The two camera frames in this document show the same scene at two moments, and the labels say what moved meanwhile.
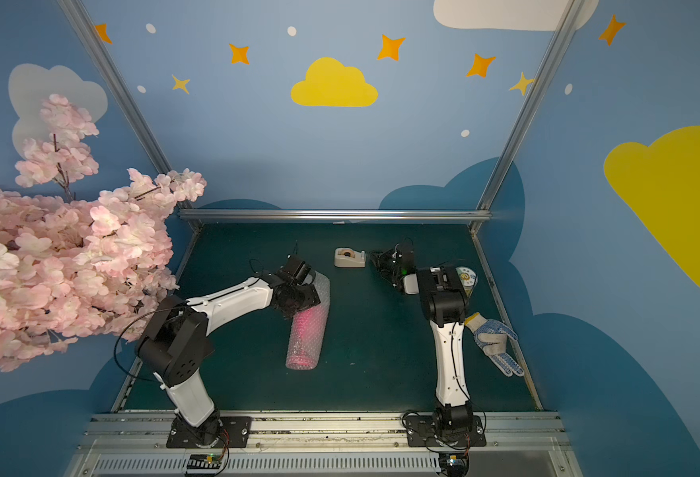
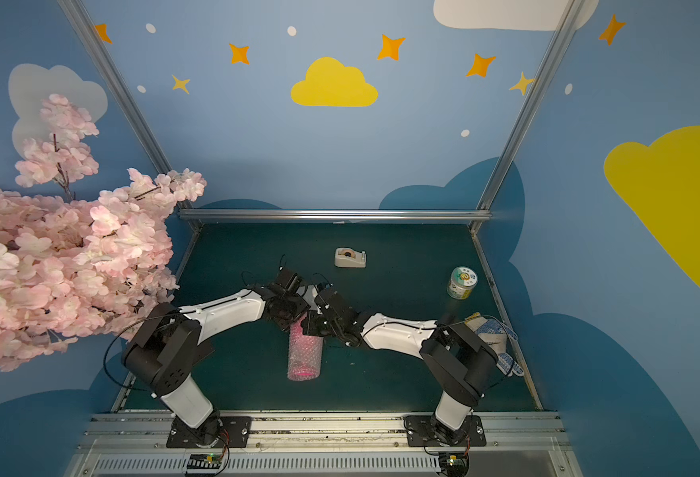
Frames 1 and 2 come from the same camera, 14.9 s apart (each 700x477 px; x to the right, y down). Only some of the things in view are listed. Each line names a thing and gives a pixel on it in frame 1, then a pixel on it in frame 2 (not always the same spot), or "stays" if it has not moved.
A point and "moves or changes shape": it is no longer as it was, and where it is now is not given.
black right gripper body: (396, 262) -> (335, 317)
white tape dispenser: (347, 257) stays
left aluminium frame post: (105, 68) stays
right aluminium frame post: (566, 23) stays
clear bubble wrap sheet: (308, 327) moves or changes shape
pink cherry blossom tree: (48, 268) stays
